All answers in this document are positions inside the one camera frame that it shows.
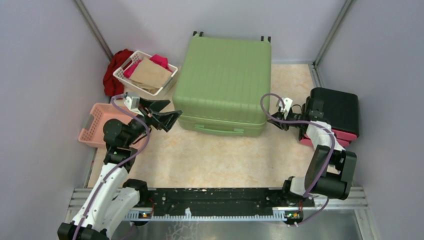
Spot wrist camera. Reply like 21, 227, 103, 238
278, 97, 293, 113
124, 92, 141, 112

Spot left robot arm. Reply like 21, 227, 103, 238
57, 93, 183, 240

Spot right aluminium corner post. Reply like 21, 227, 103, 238
313, 0, 356, 69

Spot pink plastic basket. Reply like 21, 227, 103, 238
78, 103, 146, 150

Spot green hard-shell suitcase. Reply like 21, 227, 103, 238
172, 32, 272, 137

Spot left aluminium corner post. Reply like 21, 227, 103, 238
73, 0, 113, 61

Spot black and pink storage stack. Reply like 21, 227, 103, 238
302, 87, 360, 147

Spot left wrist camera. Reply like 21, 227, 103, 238
124, 92, 141, 112

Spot magenta cloth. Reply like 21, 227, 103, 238
123, 54, 173, 78

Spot white plastic basket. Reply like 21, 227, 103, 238
113, 50, 179, 100

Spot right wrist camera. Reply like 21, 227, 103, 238
278, 97, 293, 113

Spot tan folded cloth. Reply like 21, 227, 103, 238
129, 58, 172, 94

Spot aluminium corner post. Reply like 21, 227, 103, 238
73, 0, 113, 61
313, 0, 356, 69

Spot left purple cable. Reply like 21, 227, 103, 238
71, 94, 152, 240

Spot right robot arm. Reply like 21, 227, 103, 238
268, 98, 357, 200

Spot red cloth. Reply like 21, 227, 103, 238
102, 49, 134, 97

